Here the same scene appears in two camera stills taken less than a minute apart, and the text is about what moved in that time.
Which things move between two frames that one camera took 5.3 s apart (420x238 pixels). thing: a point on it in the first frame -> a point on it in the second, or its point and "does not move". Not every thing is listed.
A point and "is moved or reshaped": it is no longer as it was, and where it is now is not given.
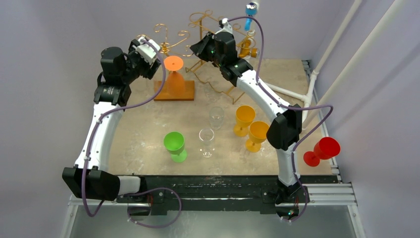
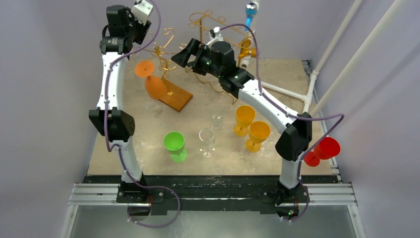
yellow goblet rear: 244,115 does not move
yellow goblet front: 258,133 does not move
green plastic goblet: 174,143 does not move
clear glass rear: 216,116 does not move
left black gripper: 149,69 -> 142,28
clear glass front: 206,142 does not move
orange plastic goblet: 176,86 is moved or reshaped
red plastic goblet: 327,147 does not move
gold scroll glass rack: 165,47 is moved or reshaped
